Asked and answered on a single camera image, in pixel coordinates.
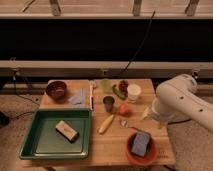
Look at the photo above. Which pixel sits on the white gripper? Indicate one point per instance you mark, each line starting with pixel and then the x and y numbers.
pixel 157 111

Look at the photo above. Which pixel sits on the orange apple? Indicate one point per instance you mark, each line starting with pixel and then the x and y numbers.
pixel 124 110

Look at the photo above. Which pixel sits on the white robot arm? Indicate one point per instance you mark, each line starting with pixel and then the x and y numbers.
pixel 177 95

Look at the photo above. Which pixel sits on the white cup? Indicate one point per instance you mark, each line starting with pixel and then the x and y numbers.
pixel 134 92

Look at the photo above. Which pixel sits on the metal cup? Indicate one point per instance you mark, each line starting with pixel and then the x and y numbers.
pixel 109 103

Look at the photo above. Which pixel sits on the light green cup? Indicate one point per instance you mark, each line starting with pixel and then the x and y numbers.
pixel 106 86

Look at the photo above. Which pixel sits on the blue sponge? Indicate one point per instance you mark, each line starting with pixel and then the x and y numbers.
pixel 140 143

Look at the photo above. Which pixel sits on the metal spoon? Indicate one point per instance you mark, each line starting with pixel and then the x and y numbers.
pixel 125 124

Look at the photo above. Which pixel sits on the wooden table board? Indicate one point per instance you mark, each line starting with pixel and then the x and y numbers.
pixel 109 149

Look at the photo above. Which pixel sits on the orange bowl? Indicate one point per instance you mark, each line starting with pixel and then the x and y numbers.
pixel 150 156

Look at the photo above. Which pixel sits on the dark red small object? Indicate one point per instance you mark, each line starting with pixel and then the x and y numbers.
pixel 123 84

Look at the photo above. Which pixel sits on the green pepper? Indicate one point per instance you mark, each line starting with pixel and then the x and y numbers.
pixel 118 93

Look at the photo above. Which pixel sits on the light blue cloth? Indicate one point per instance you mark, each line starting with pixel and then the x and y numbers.
pixel 78 98

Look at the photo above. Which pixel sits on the brown block sponge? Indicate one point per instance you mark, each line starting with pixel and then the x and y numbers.
pixel 67 131

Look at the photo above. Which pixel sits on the dark red bowl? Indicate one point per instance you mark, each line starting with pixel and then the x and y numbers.
pixel 57 90

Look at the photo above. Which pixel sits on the green tray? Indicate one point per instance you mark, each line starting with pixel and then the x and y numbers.
pixel 44 142

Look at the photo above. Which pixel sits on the white handled knife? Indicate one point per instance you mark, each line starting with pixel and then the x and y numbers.
pixel 92 86

